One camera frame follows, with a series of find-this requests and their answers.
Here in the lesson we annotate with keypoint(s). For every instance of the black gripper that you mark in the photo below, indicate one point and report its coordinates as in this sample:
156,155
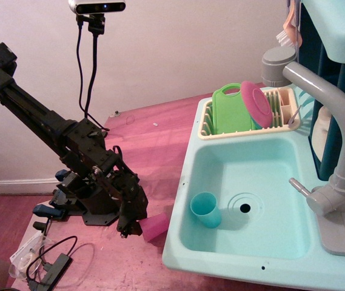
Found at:
133,203

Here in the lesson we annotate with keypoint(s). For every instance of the pink plastic cup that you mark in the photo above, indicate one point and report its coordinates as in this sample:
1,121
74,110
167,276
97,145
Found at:
154,226

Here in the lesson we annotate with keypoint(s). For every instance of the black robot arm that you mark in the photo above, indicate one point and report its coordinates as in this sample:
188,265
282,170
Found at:
98,186

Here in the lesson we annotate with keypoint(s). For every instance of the teal plastic cup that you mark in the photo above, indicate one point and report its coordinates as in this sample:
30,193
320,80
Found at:
205,207

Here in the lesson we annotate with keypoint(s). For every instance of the teal toy sink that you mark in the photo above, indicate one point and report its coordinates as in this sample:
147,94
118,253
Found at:
268,233

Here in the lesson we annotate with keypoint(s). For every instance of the blue table clamp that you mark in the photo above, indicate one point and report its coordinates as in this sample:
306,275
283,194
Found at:
48,212

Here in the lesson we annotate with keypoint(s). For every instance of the black usb hub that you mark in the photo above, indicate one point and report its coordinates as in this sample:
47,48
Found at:
52,277

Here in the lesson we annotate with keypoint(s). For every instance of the clear plastic bag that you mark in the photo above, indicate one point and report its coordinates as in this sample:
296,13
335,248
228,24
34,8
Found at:
26,254

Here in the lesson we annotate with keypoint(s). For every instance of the green cutting board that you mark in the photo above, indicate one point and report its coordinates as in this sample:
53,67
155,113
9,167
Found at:
229,112

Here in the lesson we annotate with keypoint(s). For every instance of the teal plate behind pink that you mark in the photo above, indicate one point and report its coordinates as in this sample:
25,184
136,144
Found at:
255,125

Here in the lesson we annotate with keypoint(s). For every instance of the pink plastic plate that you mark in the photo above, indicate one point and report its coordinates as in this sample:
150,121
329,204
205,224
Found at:
256,104

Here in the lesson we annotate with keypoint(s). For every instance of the purple toy utensil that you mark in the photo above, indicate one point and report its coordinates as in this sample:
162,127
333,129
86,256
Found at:
293,117

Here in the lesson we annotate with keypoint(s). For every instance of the cream dish rack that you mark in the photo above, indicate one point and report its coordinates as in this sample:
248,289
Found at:
283,103

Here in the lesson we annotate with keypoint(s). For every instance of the grey toy faucet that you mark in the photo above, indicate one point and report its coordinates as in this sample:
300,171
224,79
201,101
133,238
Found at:
280,67

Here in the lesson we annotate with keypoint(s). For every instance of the white dish brush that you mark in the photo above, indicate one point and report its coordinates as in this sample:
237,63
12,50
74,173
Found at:
287,37

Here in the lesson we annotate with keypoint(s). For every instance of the silver depth camera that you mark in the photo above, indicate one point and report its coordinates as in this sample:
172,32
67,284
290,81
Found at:
84,7

